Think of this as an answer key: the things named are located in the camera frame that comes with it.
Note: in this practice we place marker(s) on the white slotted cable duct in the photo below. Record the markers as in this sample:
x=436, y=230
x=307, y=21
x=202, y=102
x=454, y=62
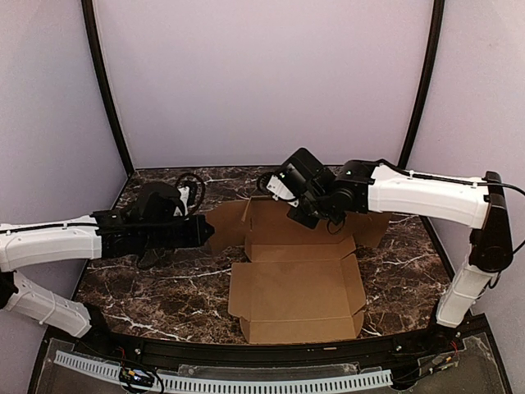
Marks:
x=199, y=379

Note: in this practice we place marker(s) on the right black frame post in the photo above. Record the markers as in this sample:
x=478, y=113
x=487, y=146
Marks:
x=438, y=8

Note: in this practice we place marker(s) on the left black frame post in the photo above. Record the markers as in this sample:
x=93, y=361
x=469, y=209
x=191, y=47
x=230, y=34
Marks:
x=105, y=90

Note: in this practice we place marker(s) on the black frame post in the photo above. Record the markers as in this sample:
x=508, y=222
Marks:
x=105, y=90
x=438, y=8

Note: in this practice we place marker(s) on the small electronics board left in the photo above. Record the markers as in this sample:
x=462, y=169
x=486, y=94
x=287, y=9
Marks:
x=137, y=377

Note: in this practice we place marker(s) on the small electronics board right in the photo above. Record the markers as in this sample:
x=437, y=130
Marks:
x=445, y=363

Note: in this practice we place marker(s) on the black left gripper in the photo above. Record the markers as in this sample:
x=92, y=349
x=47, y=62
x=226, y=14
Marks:
x=196, y=231

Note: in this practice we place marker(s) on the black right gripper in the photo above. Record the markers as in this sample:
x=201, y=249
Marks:
x=306, y=209

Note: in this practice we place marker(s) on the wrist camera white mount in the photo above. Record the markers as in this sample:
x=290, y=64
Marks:
x=270, y=185
x=191, y=188

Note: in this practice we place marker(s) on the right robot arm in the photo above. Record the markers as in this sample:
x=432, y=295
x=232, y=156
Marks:
x=314, y=193

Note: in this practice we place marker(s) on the black front rail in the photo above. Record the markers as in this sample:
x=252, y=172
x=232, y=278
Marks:
x=389, y=352

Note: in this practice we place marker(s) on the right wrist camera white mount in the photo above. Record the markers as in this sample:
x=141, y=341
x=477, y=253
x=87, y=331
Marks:
x=270, y=185

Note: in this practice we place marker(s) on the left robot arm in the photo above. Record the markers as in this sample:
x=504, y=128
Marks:
x=162, y=217

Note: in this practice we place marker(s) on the brown cardboard box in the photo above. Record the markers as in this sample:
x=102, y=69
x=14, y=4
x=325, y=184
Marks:
x=299, y=285

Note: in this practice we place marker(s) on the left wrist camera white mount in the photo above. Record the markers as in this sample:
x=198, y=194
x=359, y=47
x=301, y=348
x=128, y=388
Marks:
x=191, y=188

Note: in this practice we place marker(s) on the small electronics board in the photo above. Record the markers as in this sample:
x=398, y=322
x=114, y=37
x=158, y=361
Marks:
x=137, y=377
x=445, y=363

